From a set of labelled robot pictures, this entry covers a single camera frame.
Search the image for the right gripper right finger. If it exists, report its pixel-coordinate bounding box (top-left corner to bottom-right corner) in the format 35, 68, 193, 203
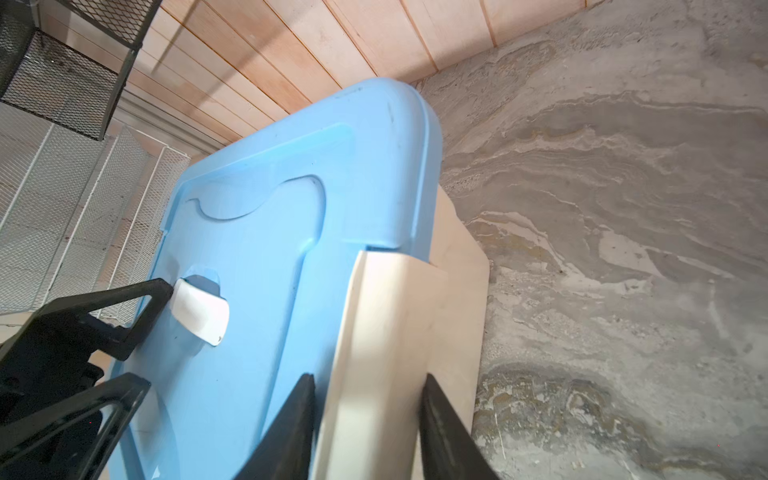
419, 374, 499, 480

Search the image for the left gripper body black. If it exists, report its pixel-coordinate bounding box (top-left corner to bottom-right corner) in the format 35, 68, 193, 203
0, 299, 115, 480

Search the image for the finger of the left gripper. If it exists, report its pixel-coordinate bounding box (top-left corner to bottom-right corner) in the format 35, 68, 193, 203
1, 373, 151, 479
47, 278, 173, 361

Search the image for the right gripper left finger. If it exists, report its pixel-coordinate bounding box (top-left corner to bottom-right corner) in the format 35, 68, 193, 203
235, 373, 315, 480

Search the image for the white plastic storage bin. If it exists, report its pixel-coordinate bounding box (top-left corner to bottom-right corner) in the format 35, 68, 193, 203
310, 192, 490, 479

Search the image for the blue plastic bin lid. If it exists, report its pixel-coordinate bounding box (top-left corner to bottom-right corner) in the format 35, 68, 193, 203
108, 78, 442, 479

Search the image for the white wire mesh shelf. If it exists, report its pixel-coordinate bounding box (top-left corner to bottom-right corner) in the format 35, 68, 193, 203
1, 105, 190, 314

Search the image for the black mesh wall basket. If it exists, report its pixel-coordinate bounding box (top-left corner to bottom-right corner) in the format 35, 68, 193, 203
1, 1, 160, 141

